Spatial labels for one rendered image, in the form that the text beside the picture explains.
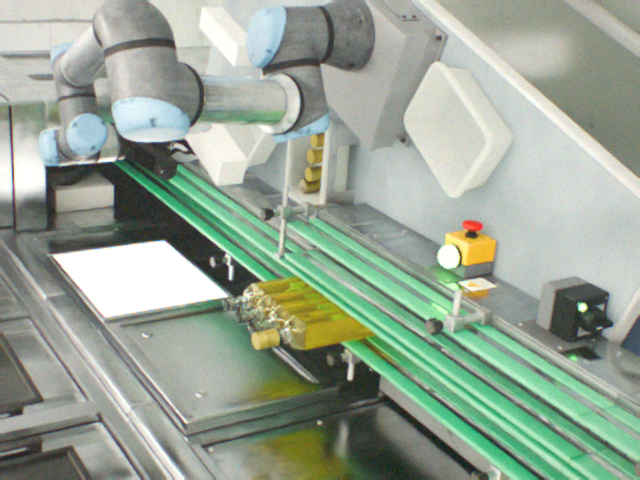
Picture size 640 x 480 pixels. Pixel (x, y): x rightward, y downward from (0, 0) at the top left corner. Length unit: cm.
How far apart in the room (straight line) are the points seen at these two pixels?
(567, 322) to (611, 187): 23
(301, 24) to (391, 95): 23
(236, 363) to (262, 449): 28
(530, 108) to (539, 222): 21
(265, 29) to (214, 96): 28
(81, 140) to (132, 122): 37
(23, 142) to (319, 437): 129
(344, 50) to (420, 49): 15
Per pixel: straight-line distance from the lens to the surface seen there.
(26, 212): 284
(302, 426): 194
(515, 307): 177
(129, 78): 155
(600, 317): 166
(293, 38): 190
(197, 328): 221
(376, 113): 199
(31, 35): 562
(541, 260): 181
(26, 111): 275
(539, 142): 178
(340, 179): 224
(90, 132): 192
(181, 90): 158
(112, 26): 159
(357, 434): 193
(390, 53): 194
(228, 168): 206
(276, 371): 205
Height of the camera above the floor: 198
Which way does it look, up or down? 30 degrees down
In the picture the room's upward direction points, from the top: 98 degrees counter-clockwise
